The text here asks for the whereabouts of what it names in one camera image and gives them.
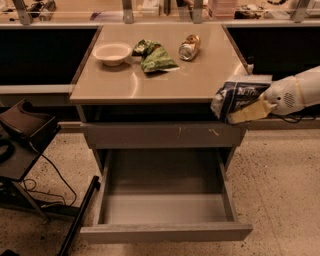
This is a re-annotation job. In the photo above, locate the closed grey top drawer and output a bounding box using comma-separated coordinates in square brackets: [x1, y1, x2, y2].
[81, 122, 247, 149]

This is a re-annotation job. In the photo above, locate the green chip bag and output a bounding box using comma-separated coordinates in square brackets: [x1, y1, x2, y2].
[132, 39, 179, 73]

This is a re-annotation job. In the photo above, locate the open grey middle drawer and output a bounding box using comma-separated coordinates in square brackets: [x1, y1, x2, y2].
[81, 148, 253, 244]

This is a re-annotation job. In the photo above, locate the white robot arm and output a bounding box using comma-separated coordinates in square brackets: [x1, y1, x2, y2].
[228, 66, 320, 124]

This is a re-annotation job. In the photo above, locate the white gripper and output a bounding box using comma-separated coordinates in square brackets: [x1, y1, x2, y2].
[228, 76, 305, 124]

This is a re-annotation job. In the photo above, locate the grey drawer cabinet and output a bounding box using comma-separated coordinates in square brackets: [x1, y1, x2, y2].
[70, 23, 247, 166]

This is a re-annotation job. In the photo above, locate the black floor bar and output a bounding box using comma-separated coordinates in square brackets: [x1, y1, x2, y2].
[57, 176, 100, 256]

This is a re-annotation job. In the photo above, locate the blue chip bag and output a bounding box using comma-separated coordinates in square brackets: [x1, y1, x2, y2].
[211, 75, 272, 124]

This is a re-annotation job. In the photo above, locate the white bowl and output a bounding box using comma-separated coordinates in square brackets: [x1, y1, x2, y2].
[93, 42, 131, 67]

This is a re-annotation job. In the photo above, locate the crushed gold soda can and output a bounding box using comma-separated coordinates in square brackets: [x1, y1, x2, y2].
[179, 34, 201, 61]

